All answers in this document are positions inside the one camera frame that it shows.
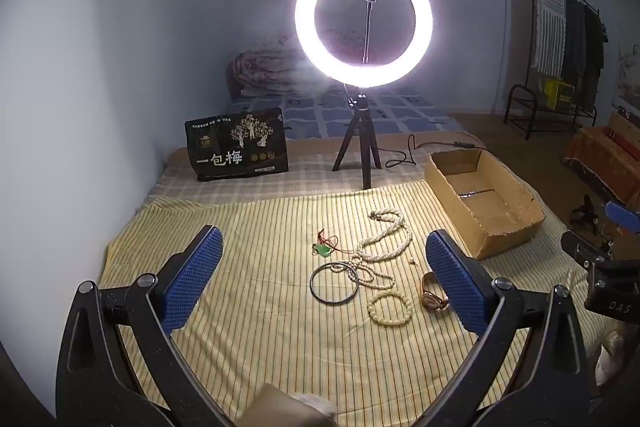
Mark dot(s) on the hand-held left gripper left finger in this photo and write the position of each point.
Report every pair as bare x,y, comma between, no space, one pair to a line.
192,277

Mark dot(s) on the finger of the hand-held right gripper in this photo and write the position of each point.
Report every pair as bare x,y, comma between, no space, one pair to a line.
580,247
622,213

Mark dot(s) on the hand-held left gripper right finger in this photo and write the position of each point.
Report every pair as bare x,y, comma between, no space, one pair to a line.
450,277

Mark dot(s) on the cardboard box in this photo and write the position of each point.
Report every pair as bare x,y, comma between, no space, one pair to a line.
500,227

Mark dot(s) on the dark bangle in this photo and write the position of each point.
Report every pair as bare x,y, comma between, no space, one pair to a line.
311,284

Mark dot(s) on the black tool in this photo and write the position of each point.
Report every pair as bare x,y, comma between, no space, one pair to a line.
585,212

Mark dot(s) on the orange covered bench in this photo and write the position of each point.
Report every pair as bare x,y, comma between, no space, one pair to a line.
600,157

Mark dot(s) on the yellow striped cloth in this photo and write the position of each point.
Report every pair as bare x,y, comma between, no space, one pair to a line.
250,307

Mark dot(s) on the wooden crate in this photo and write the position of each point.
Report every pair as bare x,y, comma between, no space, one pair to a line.
622,129

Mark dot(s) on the black snack bag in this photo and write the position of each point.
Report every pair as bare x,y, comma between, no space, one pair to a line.
235,157

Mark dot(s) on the yellow box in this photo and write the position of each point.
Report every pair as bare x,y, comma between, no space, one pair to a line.
559,94

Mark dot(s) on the beige plaid blanket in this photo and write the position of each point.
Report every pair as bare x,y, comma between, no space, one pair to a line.
300,187

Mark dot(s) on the black garment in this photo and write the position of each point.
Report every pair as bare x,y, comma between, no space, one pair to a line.
594,52

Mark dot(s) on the black tripod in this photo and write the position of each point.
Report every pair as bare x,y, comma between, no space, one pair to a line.
361,127

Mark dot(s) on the grey-green garment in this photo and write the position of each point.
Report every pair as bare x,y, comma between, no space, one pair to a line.
572,42

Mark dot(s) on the blue patterned bedsheet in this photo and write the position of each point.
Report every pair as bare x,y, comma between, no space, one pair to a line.
310,117

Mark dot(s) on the striped towel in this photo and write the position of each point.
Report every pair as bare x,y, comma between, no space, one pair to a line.
547,22

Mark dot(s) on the folded floral quilt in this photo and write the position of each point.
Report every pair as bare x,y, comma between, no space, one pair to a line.
265,67

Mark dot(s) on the landscape wall painting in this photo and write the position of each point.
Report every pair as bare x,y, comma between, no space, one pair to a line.
629,72

